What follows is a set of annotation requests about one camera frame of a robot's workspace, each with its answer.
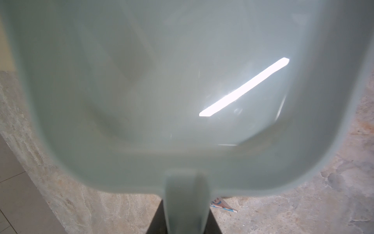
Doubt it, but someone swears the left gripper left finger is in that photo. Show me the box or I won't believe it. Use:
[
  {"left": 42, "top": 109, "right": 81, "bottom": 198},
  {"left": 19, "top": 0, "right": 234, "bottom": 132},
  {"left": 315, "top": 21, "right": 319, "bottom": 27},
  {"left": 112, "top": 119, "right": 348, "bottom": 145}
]
[{"left": 146, "top": 201, "right": 167, "bottom": 234}]

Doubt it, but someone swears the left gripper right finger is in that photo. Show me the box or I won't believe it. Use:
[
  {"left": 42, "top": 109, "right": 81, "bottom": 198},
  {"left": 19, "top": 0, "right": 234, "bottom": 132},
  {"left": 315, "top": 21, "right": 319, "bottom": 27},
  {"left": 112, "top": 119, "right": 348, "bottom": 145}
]
[{"left": 204, "top": 210, "right": 222, "bottom": 234}]

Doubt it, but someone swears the grey-green plastic dustpan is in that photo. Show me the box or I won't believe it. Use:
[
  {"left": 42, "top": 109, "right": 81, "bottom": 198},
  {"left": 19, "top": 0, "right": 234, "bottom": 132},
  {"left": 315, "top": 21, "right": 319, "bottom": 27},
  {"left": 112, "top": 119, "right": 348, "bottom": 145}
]
[{"left": 1, "top": 1, "right": 374, "bottom": 234}]

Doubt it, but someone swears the white blue-red paper scrap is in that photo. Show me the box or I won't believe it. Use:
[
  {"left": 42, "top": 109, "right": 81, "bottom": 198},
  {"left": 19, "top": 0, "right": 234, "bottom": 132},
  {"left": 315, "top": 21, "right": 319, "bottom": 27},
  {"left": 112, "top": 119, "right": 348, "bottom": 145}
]
[{"left": 210, "top": 197, "right": 238, "bottom": 213}]

